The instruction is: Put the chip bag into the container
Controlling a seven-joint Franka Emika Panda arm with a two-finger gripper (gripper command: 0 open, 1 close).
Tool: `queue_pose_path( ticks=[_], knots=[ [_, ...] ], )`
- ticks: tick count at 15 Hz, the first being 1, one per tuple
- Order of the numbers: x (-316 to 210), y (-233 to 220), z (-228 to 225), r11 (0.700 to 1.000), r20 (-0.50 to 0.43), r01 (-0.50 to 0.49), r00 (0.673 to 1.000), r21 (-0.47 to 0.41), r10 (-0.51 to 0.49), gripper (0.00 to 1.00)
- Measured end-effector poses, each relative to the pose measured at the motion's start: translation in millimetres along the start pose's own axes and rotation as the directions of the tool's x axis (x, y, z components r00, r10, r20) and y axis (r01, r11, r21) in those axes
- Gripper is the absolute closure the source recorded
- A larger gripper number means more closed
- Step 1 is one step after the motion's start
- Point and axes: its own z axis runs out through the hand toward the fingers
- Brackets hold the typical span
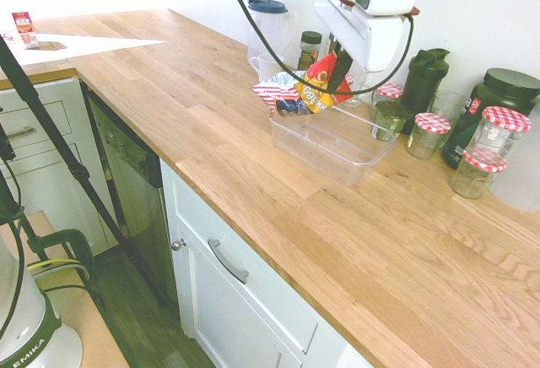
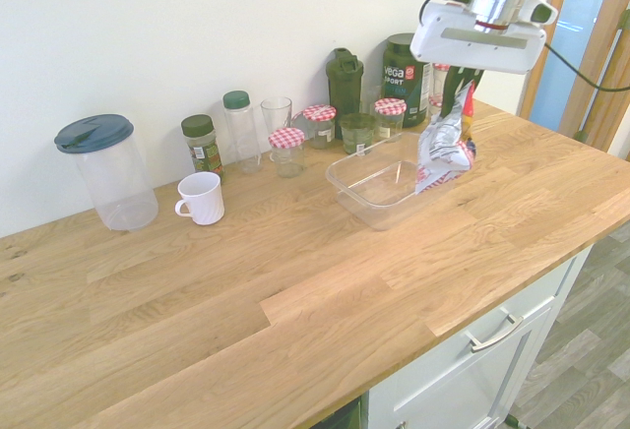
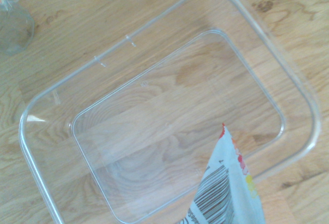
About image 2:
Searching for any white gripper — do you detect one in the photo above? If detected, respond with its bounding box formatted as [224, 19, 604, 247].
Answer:
[409, 0, 547, 120]

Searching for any chip bag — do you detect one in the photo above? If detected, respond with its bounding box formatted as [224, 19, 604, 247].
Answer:
[414, 81, 479, 197]

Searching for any clear plastic container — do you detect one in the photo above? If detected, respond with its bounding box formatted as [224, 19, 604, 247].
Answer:
[325, 132, 430, 231]

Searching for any glass jar red checked lid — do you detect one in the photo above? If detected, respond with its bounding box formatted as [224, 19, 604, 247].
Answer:
[267, 128, 307, 179]
[373, 97, 409, 144]
[300, 103, 338, 151]
[429, 62, 452, 108]

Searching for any dark green protein powder tub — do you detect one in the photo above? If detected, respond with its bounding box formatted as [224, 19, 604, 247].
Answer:
[381, 32, 434, 129]

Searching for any dark green shaker bottle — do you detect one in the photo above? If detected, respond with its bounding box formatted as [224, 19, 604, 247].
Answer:
[325, 47, 365, 128]

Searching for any glass jar with green lid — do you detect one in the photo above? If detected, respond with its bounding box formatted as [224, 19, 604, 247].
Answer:
[339, 113, 376, 155]

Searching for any clear drinking glass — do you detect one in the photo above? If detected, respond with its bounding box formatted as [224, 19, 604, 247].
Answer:
[260, 96, 293, 141]

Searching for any tall clear bottle green cap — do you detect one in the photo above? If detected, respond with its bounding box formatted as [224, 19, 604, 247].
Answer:
[221, 91, 263, 175]

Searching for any spice jar with green lid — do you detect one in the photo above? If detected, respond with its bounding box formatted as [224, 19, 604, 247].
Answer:
[180, 113, 224, 184]

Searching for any white cabinet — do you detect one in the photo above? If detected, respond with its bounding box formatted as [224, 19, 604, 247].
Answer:
[366, 244, 595, 429]

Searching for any white ceramic mug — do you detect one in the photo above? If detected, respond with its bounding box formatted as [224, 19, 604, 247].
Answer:
[174, 171, 226, 226]

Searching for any dark green bin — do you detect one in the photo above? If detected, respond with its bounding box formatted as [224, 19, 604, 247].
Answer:
[317, 396, 364, 429]

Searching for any clear pitcher with blue lid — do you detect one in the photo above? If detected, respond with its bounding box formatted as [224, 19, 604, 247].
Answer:
[53, 113, 159, 231]

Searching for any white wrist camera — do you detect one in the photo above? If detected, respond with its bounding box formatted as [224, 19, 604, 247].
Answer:
[520, 0, 560, 26]

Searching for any black cable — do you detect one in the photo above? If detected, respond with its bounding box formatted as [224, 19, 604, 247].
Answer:
[542, 40, 630, 92]

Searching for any silver drawer handle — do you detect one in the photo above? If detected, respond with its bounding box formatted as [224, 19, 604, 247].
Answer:
[465, 313, 525, 354]

